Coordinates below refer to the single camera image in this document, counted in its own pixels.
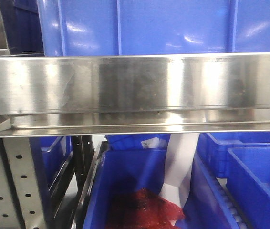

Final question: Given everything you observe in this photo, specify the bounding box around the stainless steel shelf rack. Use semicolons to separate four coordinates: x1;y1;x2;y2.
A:
0;52;270;138

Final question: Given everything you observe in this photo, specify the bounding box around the blue bin with red mesh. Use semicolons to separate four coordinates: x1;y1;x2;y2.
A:
83;149;239;229

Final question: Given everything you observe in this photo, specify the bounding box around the blue bin right rear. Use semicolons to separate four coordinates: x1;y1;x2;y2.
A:
197;131;270;178

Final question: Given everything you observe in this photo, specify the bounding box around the blue bin left lower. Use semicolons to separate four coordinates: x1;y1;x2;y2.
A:
38;136;72;187

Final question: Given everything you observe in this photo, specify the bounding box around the red mesh bag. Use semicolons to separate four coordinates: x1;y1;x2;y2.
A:
105;188;186;229

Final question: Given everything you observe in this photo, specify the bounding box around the large blue upper bin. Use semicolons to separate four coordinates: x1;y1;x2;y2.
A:
37;0;270;56

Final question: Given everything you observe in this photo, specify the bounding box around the blue bin right front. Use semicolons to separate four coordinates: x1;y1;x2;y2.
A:
226;147;270;229

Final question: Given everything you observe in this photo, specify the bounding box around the perforated steel upright post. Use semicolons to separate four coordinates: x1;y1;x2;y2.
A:
0;137;52;229

